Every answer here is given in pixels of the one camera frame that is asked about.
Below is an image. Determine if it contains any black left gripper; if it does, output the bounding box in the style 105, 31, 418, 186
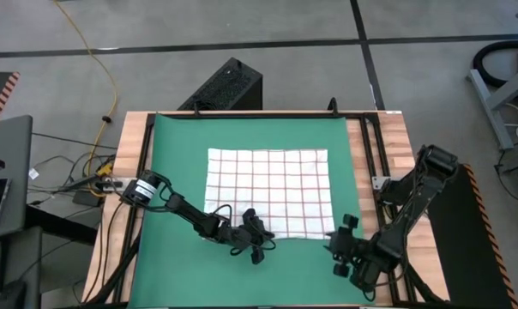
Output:
224, 209, 277, 255

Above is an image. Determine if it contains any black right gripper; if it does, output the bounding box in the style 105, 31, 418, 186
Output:
325, 214, 374, 267

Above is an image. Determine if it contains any white towel with red grid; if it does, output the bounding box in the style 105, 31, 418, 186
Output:
203, 148, 336, 240

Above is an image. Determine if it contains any green table mat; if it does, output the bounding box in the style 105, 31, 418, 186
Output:
128, 113, 376, 308

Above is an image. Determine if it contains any black computer tower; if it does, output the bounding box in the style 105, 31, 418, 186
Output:
177, 57, 264, 112

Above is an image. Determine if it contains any black power adapter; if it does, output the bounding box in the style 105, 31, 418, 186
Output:
71, 188, 104, 209

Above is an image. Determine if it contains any grey metal stand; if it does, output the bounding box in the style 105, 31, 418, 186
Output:
466, 59, 518, 151

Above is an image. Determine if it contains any grey low desk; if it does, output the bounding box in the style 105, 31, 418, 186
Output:
0, 226, 44, 309

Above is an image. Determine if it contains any grey desk top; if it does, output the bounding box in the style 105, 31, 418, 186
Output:
0, 114, 34, 242

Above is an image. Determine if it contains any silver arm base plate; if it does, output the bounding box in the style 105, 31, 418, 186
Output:
102, 176, 130, 193
371, 175, 392, 191

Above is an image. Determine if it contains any black aluminium table frame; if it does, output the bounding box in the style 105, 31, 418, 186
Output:
83, 109, 447, 308

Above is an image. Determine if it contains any yellow extension cable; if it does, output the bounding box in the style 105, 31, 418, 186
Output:
52, 0, 119, 178

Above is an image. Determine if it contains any thin black cable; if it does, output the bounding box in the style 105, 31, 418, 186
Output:
30, 131, 117, 150

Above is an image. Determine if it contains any black vacuum hose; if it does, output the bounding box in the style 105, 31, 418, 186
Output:
472, 39, 518, 89

